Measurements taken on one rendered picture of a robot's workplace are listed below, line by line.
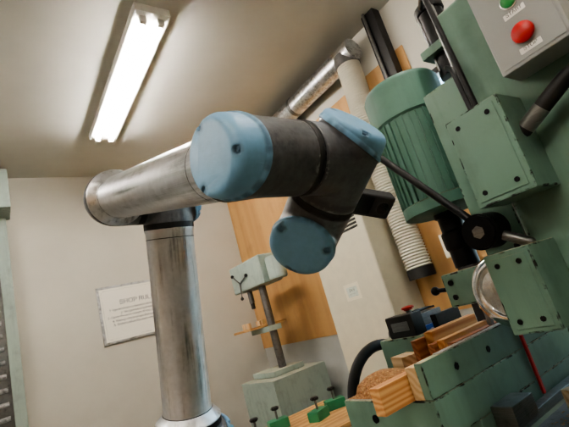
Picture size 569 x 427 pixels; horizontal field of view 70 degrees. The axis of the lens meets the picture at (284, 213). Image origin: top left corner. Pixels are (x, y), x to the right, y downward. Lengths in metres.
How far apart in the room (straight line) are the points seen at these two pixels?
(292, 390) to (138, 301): 1.50
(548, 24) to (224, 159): 0.49
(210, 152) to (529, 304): 0.49
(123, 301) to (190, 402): 2.69
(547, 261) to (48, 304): 3.33
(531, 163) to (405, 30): 2.10
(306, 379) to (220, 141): 2.77
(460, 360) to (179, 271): 0.59
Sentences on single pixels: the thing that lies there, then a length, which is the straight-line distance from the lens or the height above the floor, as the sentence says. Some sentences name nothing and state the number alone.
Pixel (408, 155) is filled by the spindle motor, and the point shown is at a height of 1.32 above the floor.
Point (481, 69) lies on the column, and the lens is 0.80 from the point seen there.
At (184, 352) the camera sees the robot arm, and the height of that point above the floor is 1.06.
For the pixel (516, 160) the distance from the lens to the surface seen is 0.67.
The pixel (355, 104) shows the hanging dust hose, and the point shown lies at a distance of 2.63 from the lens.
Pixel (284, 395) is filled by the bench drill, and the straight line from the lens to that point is 2.98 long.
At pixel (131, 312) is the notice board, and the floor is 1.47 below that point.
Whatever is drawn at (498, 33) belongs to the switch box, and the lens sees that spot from 0.73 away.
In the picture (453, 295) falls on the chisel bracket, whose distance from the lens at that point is 0.93.
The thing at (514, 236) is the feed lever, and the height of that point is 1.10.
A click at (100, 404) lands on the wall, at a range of 3.58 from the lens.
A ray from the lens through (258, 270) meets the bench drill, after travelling 3.06.
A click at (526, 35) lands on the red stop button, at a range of 0.70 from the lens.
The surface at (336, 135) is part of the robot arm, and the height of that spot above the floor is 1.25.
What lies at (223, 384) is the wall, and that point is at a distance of 3.88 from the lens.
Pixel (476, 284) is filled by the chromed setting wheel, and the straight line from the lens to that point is 0.78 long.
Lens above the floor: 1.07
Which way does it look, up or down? 14 degrees up
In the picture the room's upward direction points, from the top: 16 degrees counter-clockwise
